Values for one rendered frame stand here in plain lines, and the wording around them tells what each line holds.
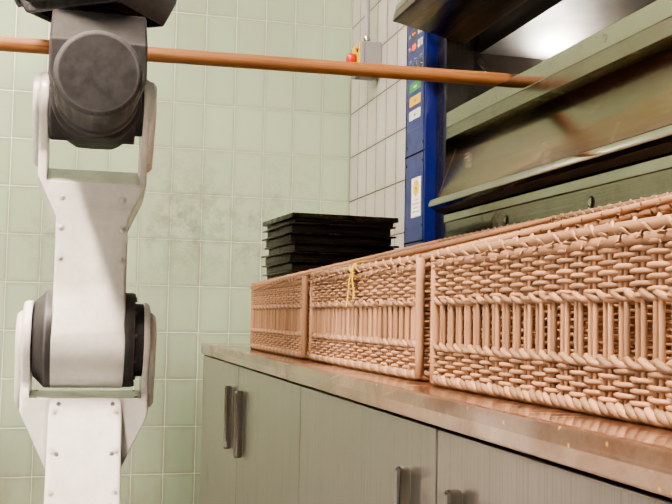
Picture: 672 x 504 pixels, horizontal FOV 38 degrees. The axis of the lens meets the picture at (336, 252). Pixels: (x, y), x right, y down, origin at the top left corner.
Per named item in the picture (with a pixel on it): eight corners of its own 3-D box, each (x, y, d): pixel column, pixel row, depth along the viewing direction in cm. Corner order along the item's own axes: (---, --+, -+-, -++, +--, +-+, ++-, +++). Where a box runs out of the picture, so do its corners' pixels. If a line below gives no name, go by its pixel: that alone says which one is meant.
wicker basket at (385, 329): (555, 362, 185) (556, 215, 187) (759, 382, 131) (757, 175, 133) (303, 360, 172) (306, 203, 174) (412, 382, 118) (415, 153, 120)
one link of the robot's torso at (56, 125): (144, 139, 142) (147, 58, 143) (46, 133, 139) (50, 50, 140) (139, 153, 155) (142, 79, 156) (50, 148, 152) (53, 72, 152)
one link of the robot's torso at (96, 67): (147, 120, 129) (151, -12, 130) (44, 113, 126) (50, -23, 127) (136, 154, 156) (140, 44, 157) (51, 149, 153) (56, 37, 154)
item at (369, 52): (372, 81, 315) (372, 50, 316) (381, 73, 305) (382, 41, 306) (349, 79, 313) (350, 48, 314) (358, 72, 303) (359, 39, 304)
